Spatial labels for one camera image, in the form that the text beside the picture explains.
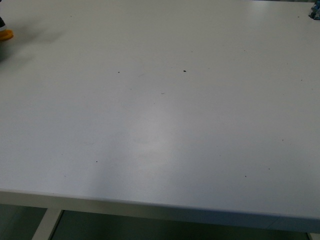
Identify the red mushroom push button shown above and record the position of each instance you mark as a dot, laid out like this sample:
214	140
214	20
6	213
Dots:
315	11

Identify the white table leg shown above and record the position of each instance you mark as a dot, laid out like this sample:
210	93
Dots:
48	224

